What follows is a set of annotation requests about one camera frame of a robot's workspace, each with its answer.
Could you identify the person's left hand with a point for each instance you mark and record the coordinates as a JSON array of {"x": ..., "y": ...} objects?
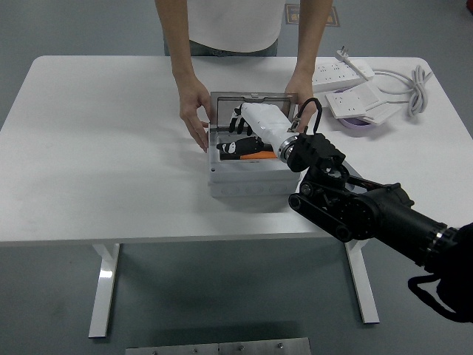
[{"x": 301, "y": 87}]

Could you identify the person's right hand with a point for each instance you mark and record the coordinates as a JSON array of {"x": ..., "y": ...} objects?
[{"x": 192, "y": 107}]

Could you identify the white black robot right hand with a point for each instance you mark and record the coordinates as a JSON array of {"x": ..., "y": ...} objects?
[{"x": 266, "y": 120}]

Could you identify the transparent hinged box lid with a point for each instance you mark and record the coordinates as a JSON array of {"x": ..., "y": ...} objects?
[{"x": 225, "y": 107}]

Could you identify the orange cylinder battery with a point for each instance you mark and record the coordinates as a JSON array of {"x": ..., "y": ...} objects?
[{"x": 258, "y": 155}]

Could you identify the grey plastic electrical box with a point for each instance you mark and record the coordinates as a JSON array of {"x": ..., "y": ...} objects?
[{"x": 251, "y": 185}]

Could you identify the person's right forearm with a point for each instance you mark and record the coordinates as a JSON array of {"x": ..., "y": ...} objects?
[{"x": 177, "y": 37}]

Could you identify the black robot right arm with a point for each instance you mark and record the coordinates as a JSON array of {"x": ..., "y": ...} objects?
[{"x": 369, "y": 214}]

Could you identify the person's left forearm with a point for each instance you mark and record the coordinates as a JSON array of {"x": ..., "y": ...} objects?
[{"x": 310, "y": 37}]

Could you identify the long white power strip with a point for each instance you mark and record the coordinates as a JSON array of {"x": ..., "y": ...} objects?
[{"x": 336, "y": 75}]

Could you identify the white socket panel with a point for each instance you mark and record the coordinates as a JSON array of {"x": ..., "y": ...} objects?
[{"x": 351, "y": 100}]

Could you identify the white power plug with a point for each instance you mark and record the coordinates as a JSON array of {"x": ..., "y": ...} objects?
[{"x": 343, "y": 55}]

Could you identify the purple round roll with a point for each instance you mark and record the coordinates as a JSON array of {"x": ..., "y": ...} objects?
[{"x": 358, "y": 129}]

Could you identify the brown floor sign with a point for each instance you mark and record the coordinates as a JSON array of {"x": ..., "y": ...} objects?
[{"x": 335, "y": 18}]

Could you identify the person's torso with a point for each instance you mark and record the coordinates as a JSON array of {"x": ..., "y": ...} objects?
[{"x": 233, "y": 26}]

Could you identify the white table leg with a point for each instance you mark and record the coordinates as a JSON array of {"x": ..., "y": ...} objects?
[
  {"x": 364, "y": 284},
  {"x": 105, "y": 281}
]

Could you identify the grey metal plate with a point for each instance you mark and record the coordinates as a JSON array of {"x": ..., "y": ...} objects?
[{"x": 218, "y": 347}]

